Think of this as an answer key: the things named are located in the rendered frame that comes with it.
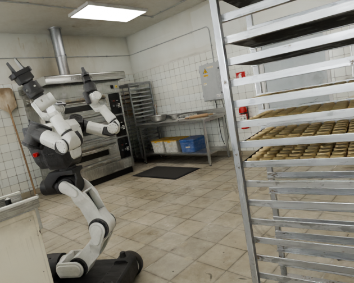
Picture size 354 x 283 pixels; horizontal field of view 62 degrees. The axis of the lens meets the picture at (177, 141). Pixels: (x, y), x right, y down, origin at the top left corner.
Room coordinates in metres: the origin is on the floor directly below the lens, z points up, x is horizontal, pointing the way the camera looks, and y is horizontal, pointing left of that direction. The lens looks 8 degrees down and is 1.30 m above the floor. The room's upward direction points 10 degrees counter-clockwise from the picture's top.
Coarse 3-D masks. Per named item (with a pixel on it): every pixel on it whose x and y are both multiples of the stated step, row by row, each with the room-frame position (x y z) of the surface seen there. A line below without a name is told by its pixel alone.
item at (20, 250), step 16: (0, 224) 1.48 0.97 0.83; (16, 224) 1.53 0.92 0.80; (32, 224) 1.58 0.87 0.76; (0, 240) 1.46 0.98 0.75; (16, 240) 1.51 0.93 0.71; (32, 240) 1.56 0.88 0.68; (0, 256) 1.45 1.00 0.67; (16, 256) 1.50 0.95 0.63; (32, 256) 1.55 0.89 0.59; (0, 272) 1.44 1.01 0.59; (16, 272) 1.48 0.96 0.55; (32, 272) 1.53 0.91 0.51; (48, 272) 1.59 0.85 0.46
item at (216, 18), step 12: (216, 0) 1.27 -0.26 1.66; (216, 12) 1.26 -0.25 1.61; (216, 24) 1.27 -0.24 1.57; (216, 36) 1.27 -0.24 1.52; (216, 48) 1.28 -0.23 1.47; (228, 72) 1.28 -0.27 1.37; (228, 84) 1.26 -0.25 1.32; (228, 96) 1.27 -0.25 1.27; (228, 108) 1.27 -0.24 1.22; (228, 120) 1.28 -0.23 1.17; (240, 156) 1.27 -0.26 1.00; (240, 168) 1.26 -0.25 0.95; (240, 180) 1.27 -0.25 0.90; (240, 192) 1.27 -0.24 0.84; (240, 204) 1.28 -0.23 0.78; (252, 240) 1.27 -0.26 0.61; (252, 252) 1.26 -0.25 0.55; (252, 264) 1.27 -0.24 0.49; (252, 276) 1.27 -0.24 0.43
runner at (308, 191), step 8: (272, 192) 1.63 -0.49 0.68; (280, 192) 1.61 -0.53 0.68; (288, 192) 1.59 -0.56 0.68; (296, 192) 1.57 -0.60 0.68; (304, 192) 1.55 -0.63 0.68; (312, 192) 1.52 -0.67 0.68; (320, 192) 1.50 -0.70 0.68; (328, 192) 1.48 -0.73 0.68; (336, 192) 1.46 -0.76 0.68; (344, 192) 1.44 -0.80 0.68; (352, 192) 1.42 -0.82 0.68
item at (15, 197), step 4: (16, 192) 1.83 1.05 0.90; (20, 192) 1.84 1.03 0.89; (4, 196) 1.78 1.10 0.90; (8, 196) 1.79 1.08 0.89; (12, 196) 1.80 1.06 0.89; (16, 196) 1.82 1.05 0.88; (20, 196) 1.83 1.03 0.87; (0, 200) 1.75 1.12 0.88; (12, 200) 1.80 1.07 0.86; (16, 200) 1.81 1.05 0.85; (20, 200) 1.83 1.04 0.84; (0, 204) 1.75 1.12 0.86; (4, 204) 1.77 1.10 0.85
